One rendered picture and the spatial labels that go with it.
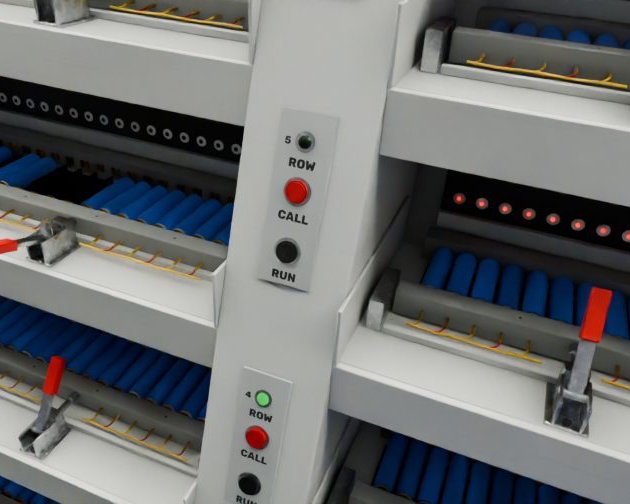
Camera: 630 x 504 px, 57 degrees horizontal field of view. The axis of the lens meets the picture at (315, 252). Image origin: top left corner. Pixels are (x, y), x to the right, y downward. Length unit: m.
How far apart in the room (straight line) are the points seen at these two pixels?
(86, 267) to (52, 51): 0.18
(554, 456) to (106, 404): 0.42
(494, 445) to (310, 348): 0.14
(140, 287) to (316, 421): 0.18
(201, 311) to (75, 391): 0.23
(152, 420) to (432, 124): 0.40
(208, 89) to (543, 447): 0.33
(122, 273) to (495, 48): 0.34
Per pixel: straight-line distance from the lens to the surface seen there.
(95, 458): 0.63
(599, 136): 0.38
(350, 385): 0.43
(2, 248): 0.51
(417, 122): 0.38
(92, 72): 0.49
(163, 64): 0.45
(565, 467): 0.44
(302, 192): 0.39
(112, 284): 0.51
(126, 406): 0.63
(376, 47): 0.39
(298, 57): 0.40
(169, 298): 0.49
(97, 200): 0.60
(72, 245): 0.57
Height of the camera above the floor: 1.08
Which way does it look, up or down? 16 degrees down
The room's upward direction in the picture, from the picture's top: 10 degrees clockwise
